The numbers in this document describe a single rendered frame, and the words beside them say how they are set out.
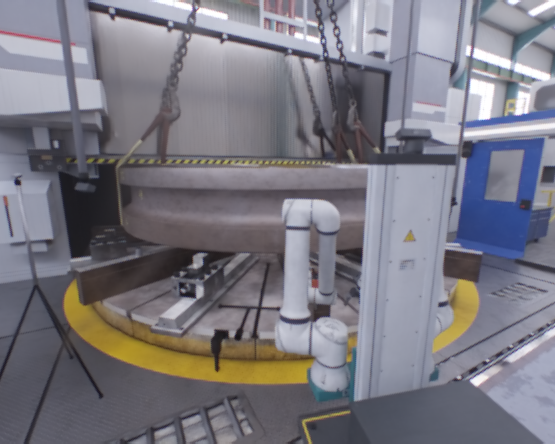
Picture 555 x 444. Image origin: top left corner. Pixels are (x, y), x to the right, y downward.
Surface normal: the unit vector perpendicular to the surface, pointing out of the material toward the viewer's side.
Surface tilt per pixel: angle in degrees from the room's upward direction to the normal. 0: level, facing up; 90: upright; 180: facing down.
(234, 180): 90
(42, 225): 90
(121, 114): 90
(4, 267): 90
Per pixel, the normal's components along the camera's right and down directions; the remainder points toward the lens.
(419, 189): 0.21, 0.19
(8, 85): 0.47, 0.17
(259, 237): -0.05, 0.19
